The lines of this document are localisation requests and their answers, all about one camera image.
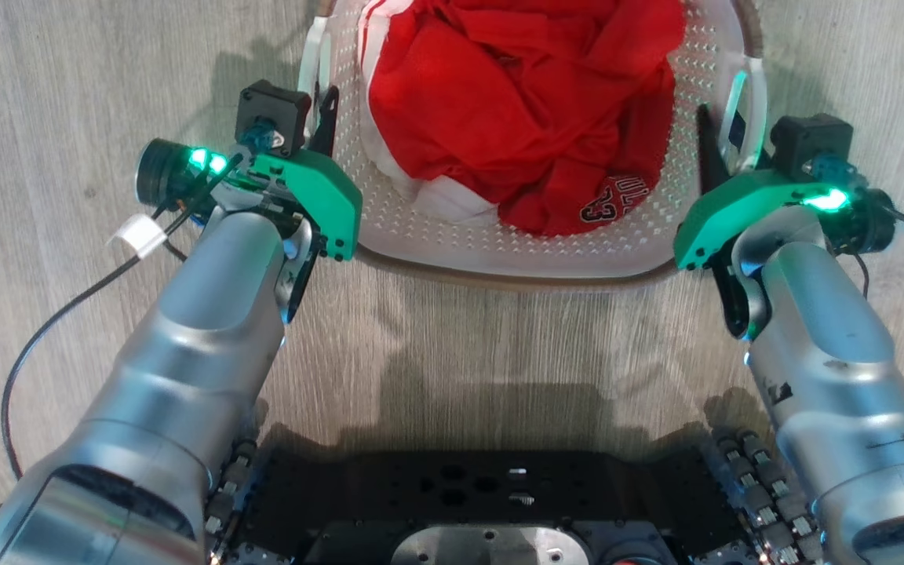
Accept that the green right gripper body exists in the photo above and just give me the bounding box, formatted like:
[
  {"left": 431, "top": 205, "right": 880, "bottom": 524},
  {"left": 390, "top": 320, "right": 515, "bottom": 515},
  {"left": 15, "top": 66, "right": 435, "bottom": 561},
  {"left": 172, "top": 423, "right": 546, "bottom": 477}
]
[{"left": 673, "top": 169, "right": 850, "bottom": 272}]

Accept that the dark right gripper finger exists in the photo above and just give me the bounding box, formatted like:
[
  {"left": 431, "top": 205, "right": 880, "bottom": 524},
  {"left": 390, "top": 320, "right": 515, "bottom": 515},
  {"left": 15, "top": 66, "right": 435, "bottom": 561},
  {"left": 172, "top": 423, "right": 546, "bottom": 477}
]
[{"left": 695, "top": 103, "right": 737, "bottom": 195}]

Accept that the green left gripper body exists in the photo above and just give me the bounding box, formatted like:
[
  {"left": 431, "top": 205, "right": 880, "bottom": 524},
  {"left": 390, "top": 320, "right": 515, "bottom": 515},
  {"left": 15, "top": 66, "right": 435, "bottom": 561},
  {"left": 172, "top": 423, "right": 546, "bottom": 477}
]
[{"left": 224, "top": 148, "right": 363, "bottom": 261}]

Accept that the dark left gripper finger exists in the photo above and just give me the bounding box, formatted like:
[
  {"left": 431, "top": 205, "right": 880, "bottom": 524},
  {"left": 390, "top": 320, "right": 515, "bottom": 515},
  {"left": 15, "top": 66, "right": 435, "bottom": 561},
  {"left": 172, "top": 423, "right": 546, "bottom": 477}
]
[{"left": 308, "top": 85, "right": 341, "bottom": 157}]

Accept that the white perforated laundry basket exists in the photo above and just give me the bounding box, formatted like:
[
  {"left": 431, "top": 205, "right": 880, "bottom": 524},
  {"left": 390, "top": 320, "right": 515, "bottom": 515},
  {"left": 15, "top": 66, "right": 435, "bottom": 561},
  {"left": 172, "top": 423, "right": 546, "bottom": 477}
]
[{"left": 297, "top": 0, "right": 768, "bottom": 293}]

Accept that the red jersey with print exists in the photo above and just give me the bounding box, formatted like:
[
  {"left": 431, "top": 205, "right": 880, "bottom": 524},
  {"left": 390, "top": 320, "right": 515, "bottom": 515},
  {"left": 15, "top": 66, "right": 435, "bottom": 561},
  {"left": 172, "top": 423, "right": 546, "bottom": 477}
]
[{"left": 368, "top": 0, "right": 687, "bottom": 238}]

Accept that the right mecanum wheel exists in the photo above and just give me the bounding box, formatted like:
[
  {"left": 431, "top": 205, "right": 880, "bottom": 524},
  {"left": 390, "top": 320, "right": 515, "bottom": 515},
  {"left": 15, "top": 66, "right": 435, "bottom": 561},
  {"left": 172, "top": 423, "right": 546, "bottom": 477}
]
[{"left": 702, "top": 428, "right": 823, "bottom": 565}]

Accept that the mecanum wheel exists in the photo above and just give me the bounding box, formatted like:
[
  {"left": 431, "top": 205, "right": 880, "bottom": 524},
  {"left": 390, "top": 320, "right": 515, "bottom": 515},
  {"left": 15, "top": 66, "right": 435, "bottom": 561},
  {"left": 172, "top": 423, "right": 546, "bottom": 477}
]
[
  {"left": 204, "top": 436, "right": 262, "bottom": 565},
  {"left": 702, "top": 428, "right": 823, "bottom": 565}
]

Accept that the left mecanum wheel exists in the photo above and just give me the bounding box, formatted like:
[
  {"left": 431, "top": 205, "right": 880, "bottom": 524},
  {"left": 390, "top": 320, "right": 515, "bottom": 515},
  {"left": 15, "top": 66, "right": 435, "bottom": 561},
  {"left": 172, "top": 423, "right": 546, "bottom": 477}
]
[{"left": 204, "top": 436, "right": 262, "bottom": 565}]

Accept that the white cable tag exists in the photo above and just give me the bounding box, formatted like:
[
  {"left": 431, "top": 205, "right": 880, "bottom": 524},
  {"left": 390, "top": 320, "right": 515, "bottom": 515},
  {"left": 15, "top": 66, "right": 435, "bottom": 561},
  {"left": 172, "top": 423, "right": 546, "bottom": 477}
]
[{"left": 107, "top": 213, "right": 170, "bottom": 261}]

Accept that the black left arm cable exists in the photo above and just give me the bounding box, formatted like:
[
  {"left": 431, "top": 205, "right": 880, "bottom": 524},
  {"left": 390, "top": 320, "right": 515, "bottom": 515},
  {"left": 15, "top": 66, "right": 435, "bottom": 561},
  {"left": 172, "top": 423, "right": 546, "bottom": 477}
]
[{"left": 0, "top": 153, "right": 246, "bottom": 482}]

